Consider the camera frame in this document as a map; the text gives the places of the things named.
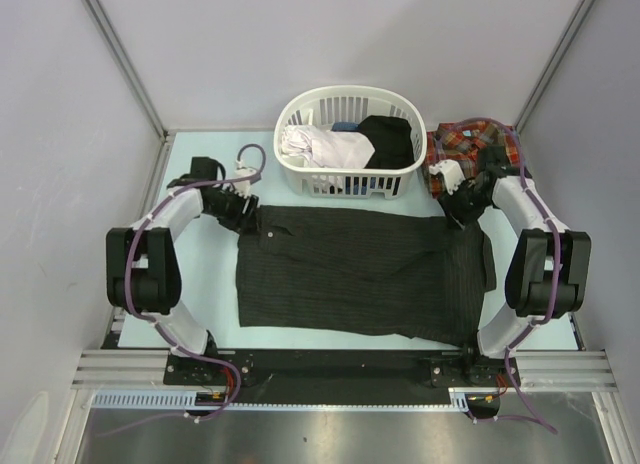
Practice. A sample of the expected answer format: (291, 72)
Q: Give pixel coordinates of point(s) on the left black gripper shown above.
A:
(241, 222)

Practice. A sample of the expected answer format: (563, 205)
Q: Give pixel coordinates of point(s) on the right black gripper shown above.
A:
(451, 205)

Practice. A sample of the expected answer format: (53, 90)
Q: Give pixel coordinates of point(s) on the dark striped long sleeve shirt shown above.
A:
(364, 272)

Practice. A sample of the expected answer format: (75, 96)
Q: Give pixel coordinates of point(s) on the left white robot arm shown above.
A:
(142, 271)

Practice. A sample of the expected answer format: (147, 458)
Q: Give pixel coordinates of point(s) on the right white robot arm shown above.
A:
(547, 275)

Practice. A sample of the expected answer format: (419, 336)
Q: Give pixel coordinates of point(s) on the red plaid folded shirt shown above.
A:
(468, 143)

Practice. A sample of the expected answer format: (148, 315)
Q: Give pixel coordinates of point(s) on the black garment in basket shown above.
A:
(391, 140)

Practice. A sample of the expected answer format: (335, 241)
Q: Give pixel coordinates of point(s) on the white shirt in basket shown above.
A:
(308, 146)

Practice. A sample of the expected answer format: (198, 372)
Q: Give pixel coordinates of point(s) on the white plastic laundry basket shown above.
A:
(324, 106)

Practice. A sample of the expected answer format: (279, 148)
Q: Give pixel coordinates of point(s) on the blue garment in basket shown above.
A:
(344, 127)

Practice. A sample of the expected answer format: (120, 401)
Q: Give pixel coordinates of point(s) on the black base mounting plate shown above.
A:
(342, 377)

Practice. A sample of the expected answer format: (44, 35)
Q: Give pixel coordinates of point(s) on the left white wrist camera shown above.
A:
(244, 178)

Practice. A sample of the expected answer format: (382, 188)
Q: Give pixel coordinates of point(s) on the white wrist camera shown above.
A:
(244, 178)
(445, 177)

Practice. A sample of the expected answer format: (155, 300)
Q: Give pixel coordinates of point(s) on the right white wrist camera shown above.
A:
(445, 177)

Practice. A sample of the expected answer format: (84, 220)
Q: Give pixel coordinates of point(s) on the white slotted cable duct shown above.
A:
(195, 401)

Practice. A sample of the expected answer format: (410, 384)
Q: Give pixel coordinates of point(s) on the right aluminium corner post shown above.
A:
(570, 32)

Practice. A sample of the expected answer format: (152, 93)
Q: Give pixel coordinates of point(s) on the aluminium corner post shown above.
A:
(570, 32)
(107, 30)

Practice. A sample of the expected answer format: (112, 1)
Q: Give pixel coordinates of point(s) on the left aluminium corner post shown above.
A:
(107, 30)

